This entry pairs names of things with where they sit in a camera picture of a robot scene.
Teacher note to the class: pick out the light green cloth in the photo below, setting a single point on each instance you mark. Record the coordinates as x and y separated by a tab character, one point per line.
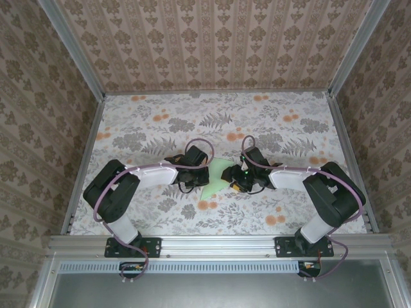
214	188

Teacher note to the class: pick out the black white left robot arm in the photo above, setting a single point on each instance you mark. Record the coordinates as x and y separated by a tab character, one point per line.
109	192

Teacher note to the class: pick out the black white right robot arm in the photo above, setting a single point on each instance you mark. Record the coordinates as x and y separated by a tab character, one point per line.
330	195

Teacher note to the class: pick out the floral table mat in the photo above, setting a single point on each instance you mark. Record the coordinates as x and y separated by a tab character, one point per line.
224	218

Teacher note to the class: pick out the black controller board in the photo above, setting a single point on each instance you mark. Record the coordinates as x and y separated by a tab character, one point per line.
130	268
309	268

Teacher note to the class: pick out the grey metal panel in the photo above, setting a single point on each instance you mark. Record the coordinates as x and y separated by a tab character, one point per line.
208	292

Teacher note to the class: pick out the aluminium front rail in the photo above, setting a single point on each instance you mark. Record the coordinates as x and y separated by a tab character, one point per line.
218	247

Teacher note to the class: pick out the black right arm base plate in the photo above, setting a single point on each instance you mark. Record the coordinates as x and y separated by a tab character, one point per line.
282	247

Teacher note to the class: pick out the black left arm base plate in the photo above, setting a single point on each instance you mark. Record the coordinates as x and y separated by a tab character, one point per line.
154	247

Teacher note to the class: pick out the aluminium back rail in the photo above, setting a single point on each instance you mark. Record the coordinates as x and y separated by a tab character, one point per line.
218	92

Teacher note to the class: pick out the aluminium side rail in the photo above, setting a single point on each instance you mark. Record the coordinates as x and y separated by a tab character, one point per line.
342	128
93	128

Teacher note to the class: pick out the aluminium frame post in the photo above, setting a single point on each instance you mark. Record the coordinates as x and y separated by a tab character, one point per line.
355	51
77	51

